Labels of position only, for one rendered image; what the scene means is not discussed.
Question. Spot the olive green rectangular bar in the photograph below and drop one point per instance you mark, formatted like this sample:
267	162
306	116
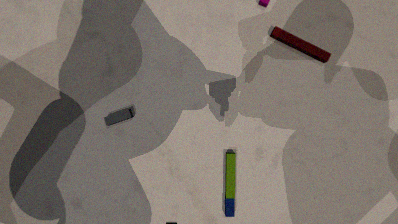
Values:
230	175

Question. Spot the dark red rod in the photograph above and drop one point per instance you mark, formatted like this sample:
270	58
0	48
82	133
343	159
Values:
300	45

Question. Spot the dark grey rectangular rod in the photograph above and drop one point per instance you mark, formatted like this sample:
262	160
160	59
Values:
118	117

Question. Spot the small magenta block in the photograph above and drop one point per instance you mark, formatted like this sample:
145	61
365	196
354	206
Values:
264	3

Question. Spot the small blue cube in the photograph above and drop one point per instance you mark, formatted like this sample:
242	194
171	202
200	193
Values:
229	212
229	202

